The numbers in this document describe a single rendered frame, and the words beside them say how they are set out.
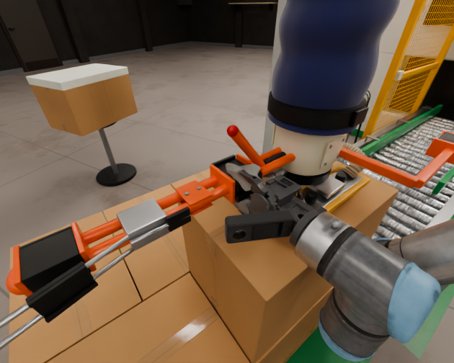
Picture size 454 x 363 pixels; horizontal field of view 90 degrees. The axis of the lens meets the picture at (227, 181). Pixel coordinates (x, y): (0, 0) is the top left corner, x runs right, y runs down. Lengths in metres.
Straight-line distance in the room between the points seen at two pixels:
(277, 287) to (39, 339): 0.83
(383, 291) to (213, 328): 0.67
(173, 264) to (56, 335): 0.43
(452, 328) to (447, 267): 1.49
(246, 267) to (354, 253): 0.27
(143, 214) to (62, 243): 0.12
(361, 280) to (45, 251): 0.44
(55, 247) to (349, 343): 0.46
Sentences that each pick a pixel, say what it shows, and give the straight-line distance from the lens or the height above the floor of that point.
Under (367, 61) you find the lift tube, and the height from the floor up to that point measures 1.33.
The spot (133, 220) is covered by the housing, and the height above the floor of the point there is 1.12.
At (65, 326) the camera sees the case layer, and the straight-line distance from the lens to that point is 1.08.
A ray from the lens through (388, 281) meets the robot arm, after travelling 0.36.
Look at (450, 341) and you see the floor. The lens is 1.90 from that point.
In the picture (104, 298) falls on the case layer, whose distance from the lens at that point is 1.06.
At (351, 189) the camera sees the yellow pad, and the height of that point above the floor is 1.00.
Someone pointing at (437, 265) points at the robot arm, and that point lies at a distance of 0.47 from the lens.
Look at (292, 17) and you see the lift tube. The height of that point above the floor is 1.40.
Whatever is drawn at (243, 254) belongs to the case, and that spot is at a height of 0.94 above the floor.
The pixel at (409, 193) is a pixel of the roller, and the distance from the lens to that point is 1.75.
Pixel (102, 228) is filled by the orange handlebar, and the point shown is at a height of 1.12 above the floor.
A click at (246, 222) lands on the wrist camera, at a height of 1.14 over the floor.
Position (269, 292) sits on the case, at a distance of 0.53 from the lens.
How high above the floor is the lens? 1.41
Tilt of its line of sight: 37 degrees down
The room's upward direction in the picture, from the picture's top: straight up
